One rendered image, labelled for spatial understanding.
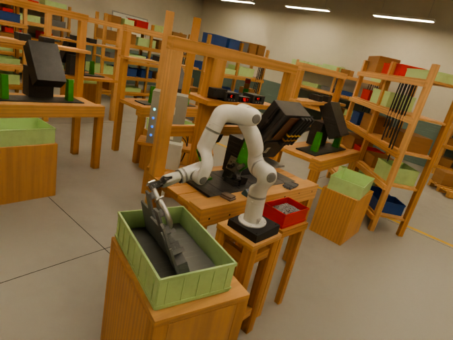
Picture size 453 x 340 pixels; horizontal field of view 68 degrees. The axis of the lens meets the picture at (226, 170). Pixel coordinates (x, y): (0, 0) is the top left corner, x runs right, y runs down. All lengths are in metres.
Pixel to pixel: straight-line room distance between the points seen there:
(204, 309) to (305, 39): 11.80
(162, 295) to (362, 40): 11.17
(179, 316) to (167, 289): 0.14
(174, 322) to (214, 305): 0.20
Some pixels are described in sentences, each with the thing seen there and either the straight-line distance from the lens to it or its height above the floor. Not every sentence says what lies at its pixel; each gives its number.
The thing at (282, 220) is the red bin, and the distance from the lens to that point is 2.50.
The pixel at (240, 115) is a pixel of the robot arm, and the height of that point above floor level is 1.61.
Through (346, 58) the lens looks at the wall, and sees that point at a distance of 12.17.
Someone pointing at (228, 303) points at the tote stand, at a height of 0.77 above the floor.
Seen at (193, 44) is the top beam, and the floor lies 1.91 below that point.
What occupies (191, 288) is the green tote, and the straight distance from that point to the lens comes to 1.66.
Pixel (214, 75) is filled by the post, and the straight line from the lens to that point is 2.78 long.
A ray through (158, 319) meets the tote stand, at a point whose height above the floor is 0.79.
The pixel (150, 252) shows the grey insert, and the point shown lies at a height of 0.85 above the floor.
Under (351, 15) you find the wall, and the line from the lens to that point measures 12.41.
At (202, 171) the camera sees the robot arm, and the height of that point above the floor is 1.29.
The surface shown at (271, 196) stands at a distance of 2.82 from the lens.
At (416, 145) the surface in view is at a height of 1.29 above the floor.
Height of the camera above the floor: 1.91
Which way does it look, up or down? 19 degrees down
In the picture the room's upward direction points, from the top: 13 degrees clockwise
